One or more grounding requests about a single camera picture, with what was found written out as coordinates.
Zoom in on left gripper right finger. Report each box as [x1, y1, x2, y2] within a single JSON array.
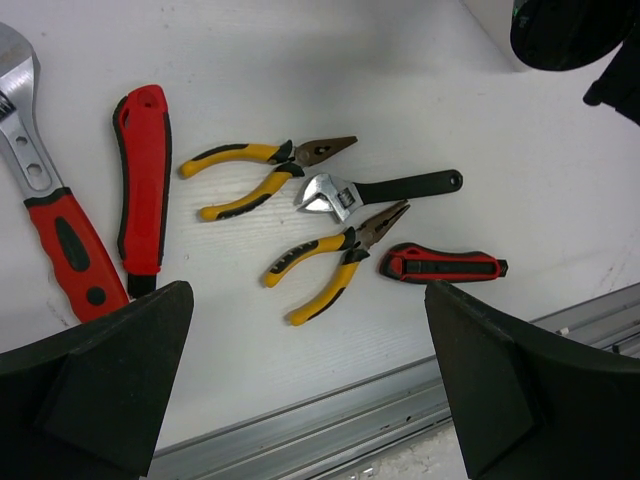
[[425, 281, 639, 479]]

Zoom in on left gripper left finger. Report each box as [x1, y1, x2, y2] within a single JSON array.
[[1, 281, 194, 479]]

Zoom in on red black utility knife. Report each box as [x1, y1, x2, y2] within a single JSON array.
[[378, 242, 509, 285]]

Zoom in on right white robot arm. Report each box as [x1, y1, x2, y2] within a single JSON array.
[[510, 0, 639, 123]]

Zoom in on red adjustable wrench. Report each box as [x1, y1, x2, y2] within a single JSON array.
[[1, 23, 129, 323]]

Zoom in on yellow pliers lower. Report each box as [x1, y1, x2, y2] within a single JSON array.
[[263, 199, 411, 327]]

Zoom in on yellow pliers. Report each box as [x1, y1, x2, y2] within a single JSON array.
[[263, 199, 411, 327], [178, 135, 358, 222]]

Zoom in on black adjustable wrench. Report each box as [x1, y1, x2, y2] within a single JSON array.
[[294, 169, 463, 223]]

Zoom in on yellow pliers upper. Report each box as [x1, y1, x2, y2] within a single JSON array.
[[178, 135, 358, 222]]

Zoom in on aluminium table frame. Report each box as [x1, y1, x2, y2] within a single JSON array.
[[149, 282, 640, 480]]

